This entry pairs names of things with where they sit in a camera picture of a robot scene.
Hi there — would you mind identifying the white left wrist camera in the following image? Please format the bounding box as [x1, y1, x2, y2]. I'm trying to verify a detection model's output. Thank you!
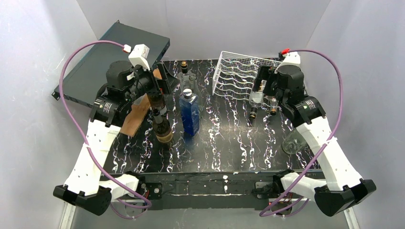
[123, 44, 150, 71]

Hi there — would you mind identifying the white wire wine rack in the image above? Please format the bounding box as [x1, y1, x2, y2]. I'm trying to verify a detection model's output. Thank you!
[212, 51, 281, 100]

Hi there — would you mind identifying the dark green wine bottle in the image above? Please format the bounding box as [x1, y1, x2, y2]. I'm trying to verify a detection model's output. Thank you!
[147, 93, 173, 144]

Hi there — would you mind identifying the brown wooden board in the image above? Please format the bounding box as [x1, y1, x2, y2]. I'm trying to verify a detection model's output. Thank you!
[120, 83, 151, 136]

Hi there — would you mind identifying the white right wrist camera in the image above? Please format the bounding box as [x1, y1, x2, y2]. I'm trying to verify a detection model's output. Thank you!
[277, 49, 301, 69]

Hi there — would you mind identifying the blue square glass bottle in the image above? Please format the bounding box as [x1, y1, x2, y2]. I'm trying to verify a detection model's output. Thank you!
[179, 88, 200, 136]

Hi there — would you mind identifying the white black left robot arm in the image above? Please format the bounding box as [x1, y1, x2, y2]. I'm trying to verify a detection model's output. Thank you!
[53, 61, 179, 216]

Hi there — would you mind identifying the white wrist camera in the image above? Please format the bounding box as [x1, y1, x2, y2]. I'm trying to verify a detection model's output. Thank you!
[277, 49, 301, 69]
[123, 44, 150, 71]

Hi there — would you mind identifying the dark grey rack server box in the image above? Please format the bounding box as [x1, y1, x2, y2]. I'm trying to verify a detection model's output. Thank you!
[63, 22, 170, 108]

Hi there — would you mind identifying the clear square bottle black cap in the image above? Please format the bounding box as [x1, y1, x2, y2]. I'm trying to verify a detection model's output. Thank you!
[178, 61, 191, 92]

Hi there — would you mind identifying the clear bottle at right edge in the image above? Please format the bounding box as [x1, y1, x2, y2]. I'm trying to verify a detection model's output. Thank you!
[281, 128, 308, 155]

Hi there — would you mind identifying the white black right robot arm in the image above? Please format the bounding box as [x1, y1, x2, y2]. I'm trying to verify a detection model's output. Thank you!
[252, 65, 376, 217]

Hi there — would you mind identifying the clear round glass bottle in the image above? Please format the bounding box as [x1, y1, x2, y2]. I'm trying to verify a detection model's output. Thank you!
[189, 73, 200, 96]

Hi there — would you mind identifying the clear bottle white label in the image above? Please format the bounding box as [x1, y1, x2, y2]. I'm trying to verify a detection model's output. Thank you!
[268, 96, 278, 116]

